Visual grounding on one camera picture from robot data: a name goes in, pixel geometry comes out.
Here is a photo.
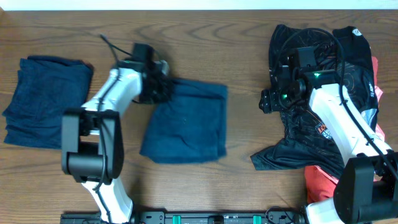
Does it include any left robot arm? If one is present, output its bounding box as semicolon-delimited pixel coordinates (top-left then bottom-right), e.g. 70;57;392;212
60;60;169;223

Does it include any folded dark blue garment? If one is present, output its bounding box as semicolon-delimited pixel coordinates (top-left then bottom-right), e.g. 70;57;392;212
2;55;94;149

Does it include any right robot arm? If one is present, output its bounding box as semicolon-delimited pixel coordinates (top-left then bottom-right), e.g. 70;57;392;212
265;47;397;223

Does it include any dark blue garment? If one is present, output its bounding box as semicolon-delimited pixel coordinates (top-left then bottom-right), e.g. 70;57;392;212
139;79;228;164
2;55;94;149

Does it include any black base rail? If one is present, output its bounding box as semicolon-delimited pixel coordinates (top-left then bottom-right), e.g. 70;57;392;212
60;210;307;224

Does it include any black orange patterned jersey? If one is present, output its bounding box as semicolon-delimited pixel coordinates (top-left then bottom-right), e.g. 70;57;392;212
251;24;379;178

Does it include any red orange garment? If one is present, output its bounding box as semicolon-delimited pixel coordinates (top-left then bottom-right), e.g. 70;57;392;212
304;56;386;203

